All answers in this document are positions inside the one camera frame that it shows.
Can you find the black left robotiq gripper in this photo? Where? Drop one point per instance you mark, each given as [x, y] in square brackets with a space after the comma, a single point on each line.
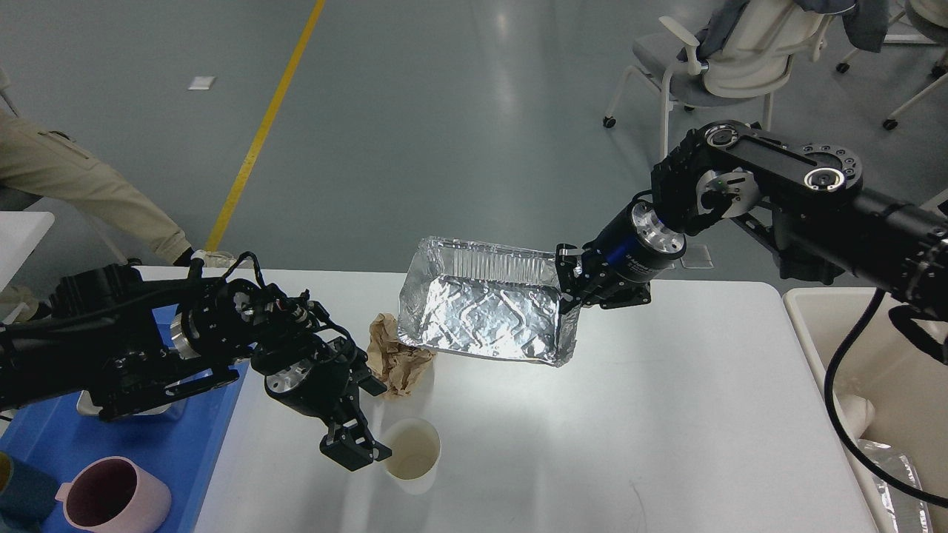
[328, 390]

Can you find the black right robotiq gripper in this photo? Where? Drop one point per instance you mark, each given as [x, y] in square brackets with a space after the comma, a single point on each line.
[615, 270]

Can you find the brown paper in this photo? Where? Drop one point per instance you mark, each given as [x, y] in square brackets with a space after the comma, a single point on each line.
[398, 366]

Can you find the white paper cup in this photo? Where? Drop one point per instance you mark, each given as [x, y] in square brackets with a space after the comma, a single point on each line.
[416, 452]
[856, 414]

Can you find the aluminium foil tray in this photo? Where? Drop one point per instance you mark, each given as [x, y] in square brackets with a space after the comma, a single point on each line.
[487, 301]

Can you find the pink mug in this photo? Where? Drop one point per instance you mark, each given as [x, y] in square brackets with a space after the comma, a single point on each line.
[114, 494]

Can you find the stainless steel rectangular dish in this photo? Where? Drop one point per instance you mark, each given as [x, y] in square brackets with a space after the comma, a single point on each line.
[171, 411]

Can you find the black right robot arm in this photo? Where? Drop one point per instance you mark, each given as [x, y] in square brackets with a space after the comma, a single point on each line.
[806, 204]

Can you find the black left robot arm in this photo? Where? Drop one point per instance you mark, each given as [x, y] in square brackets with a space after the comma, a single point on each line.
[136, 345]

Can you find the white office chair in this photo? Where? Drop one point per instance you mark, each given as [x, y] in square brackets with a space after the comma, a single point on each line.
[754, 61]

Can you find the blue plastic tray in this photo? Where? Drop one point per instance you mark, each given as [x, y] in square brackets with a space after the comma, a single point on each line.
[179, 450]

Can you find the white paper cup in bin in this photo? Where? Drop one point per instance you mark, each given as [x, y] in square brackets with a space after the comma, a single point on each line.
[856, 414]

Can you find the teal object at corner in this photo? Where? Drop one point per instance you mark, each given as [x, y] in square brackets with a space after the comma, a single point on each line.
[28, 496]

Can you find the beige plastic bin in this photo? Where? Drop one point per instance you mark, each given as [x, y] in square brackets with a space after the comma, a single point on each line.
[908, 436]

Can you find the white side table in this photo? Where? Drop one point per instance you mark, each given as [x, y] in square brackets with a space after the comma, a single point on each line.
[21, 231]

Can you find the person in beige trousers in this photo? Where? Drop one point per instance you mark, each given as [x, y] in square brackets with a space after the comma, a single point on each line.
[41, 162]

